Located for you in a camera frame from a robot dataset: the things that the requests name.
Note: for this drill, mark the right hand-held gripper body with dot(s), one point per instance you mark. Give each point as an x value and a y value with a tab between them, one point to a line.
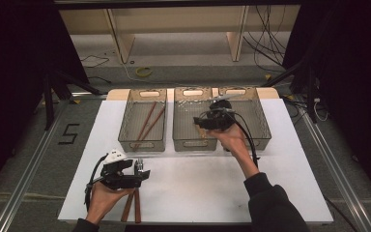
220	117

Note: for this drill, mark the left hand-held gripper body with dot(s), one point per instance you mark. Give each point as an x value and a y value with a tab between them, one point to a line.
119	180

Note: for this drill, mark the translucent grey plastic bin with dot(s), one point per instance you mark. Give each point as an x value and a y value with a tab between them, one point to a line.
138	112
183	127
259	119

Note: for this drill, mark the reddish brown chopstick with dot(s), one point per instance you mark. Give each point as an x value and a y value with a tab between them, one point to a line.
146	121
151	125

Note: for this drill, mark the person's right hand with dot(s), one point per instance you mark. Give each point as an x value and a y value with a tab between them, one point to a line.
232	138

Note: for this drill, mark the person's left hand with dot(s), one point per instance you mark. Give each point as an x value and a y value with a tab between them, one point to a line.
104	201

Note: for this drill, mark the white table mat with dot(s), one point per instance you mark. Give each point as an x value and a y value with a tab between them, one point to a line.
190	193

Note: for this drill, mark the yellow tape roll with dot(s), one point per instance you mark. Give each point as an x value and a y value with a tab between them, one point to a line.
137	72

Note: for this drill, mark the black metal stand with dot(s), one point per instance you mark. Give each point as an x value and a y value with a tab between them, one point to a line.
310	96
48	106

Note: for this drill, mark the dark curtain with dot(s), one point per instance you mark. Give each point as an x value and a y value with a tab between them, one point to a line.
357	80
13	64

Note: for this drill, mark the aluminium floor rail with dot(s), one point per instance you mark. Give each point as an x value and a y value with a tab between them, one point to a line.
29	175
338	175

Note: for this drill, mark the light wooden desk frame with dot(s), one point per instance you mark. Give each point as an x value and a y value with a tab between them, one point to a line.
124	42

